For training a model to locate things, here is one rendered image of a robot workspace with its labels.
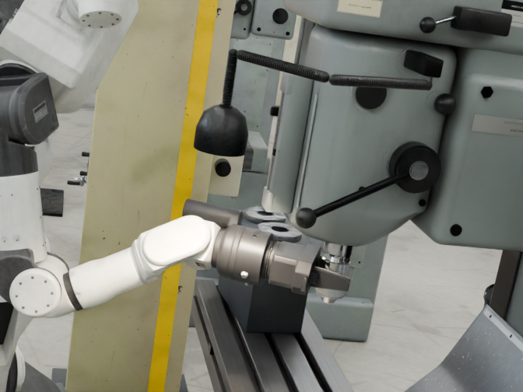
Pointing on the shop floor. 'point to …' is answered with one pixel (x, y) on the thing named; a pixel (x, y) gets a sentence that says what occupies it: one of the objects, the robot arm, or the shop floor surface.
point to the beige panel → (147, 190)
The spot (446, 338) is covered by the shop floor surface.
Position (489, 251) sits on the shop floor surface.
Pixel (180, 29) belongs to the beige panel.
